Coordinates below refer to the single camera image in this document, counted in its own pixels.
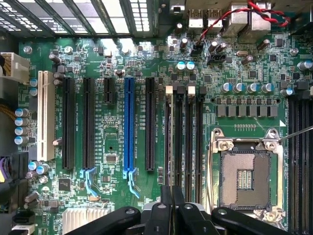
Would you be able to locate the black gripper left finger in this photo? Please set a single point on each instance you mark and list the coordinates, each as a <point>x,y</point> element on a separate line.
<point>161,220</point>

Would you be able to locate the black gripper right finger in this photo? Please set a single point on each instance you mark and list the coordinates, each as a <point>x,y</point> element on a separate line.
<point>188,220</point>

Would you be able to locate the thin metal locking lever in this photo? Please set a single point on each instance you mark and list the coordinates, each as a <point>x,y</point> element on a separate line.
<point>210,171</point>
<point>298,133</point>

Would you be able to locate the silver CPU socket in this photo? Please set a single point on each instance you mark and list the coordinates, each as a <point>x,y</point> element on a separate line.
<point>247,178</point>

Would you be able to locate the silver finned heat sink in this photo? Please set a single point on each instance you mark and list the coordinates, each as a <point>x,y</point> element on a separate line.
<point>83,219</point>

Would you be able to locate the green PC motherboard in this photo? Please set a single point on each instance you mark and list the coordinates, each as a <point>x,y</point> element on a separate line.
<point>112,137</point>

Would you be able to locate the long black expansion slot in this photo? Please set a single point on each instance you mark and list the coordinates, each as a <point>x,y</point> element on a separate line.
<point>68,122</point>
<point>150,122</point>

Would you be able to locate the black expansion slot blue latch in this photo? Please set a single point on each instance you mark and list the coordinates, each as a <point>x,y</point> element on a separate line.
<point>88,122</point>

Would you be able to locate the blue top capacitor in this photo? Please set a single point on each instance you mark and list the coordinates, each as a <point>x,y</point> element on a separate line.
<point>20,112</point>
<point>190,66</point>
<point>252,87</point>
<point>20,131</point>
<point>227,87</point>
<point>239,87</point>
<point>181,66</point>
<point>20,121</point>
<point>20,140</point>
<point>267,87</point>

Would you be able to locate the black SATA connector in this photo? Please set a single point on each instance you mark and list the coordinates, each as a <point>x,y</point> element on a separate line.
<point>23,218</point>

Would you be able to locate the white SATA connector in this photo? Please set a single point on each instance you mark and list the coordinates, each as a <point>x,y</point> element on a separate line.
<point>23,230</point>

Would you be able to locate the short black expansion slot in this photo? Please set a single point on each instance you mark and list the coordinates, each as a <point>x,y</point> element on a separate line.
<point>109,90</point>

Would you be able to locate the white PCI expansion slot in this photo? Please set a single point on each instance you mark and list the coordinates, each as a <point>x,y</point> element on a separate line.
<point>45,115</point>

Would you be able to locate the black fan header socket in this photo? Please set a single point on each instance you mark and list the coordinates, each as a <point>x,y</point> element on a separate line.
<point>217,58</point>

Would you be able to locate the black fan header plug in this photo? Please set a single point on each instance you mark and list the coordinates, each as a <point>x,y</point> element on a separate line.
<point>198,47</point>

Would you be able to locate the silver USB port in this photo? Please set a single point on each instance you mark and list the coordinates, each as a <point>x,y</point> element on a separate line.
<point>195,23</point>
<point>214,23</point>

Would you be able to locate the large silver rear port block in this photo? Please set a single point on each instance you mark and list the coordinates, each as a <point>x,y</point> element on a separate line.
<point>247,23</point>

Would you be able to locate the white power connector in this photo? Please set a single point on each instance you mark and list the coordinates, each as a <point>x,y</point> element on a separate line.
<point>17,68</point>

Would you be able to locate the green computer motherboard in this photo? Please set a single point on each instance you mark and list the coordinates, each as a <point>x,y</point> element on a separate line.
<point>83,24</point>

